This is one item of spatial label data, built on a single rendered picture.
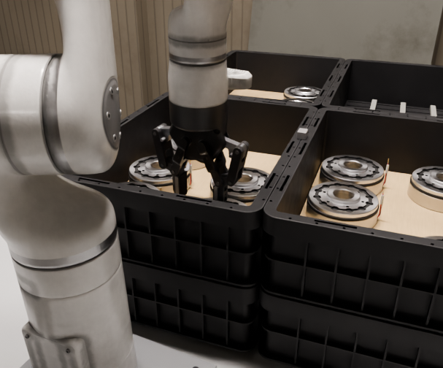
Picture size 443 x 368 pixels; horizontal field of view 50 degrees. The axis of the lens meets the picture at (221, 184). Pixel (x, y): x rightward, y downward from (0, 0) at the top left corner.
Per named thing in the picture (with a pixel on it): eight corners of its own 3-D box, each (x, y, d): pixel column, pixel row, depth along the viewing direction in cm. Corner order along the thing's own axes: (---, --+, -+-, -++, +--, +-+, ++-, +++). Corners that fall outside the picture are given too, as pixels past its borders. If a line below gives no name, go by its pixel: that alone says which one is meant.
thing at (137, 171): (177, 188, 75) (176, 184, 74) (118, 179, 77) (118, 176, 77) (198, 161, 83) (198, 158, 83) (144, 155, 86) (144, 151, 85)
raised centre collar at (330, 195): (360, 207, 68) (360, 204, 68) (325, 203, 69) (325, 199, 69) (360, 192, 72) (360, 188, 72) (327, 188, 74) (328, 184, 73)
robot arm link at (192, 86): (254, 86, 65) (256, 39, 62) (217, 113, 56) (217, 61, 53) (195, 76, 69) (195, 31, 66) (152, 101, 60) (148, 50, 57)
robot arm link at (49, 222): (-75, 74, 31) (-10, 282, 39) (71, 71, 31) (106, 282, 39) (-13, 42, 39) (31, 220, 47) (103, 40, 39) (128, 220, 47)
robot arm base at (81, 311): (103, 423, 45) (74, 281, 37) (28, 392, 48) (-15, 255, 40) (152, 352, 53) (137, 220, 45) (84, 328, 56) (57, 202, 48)
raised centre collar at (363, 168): (367, 175, 77) (368, 172, 77) (336, 172, 78) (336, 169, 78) (367, 163, 81) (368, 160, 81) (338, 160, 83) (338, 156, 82)
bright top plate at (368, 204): (379, 223, 66) (379, 218, 65) (304, 212, 68) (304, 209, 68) (377, 189, 74) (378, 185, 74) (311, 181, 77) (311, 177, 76)
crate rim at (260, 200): (257, 233, 54) (258, 215, 53) (39, 190, 63) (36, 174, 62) (318, 118, 88) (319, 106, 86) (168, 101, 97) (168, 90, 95)
